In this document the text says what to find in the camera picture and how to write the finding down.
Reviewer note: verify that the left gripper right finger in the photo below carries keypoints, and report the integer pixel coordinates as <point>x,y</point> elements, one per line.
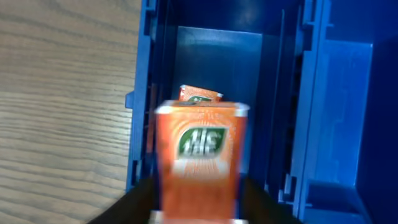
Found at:
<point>261,208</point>

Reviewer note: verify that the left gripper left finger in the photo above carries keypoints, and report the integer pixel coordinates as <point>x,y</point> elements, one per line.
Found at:
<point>136,205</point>

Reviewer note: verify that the blue tray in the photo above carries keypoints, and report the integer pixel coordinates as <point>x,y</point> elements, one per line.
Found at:
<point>217,56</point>

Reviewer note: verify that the orange candy box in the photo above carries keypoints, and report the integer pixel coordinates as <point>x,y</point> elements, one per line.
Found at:
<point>199,186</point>
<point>199,92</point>

